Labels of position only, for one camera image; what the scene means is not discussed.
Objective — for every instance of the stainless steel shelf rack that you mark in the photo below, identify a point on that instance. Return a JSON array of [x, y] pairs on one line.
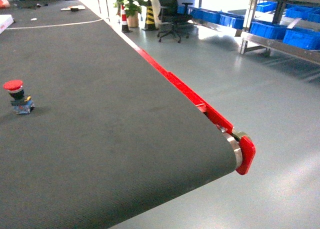
[[290, 13]]

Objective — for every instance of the red conveyor side rail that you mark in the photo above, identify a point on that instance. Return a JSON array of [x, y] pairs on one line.
[[246, 146]]

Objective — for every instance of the red white striped bollard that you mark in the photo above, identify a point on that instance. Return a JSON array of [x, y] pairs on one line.
[[124, 23]]

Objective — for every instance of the green potted plant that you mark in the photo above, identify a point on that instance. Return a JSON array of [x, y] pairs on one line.
[[132, 9]]

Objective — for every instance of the black office chair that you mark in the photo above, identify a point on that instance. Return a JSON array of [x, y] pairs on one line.
[[169, 14]]

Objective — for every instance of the red emergency stop button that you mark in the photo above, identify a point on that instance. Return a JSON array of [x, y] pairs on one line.
[[22, 104]]

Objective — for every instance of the yellow black striped post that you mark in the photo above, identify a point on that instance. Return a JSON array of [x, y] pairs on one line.
[[150, 24]]

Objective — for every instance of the dark grey conveyor belt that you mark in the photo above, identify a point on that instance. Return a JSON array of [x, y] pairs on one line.
[[109, 138]]

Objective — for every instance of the blue plastic bin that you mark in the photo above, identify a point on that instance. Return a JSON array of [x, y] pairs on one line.
[[232, 20], [302, 38], [268, 30]]

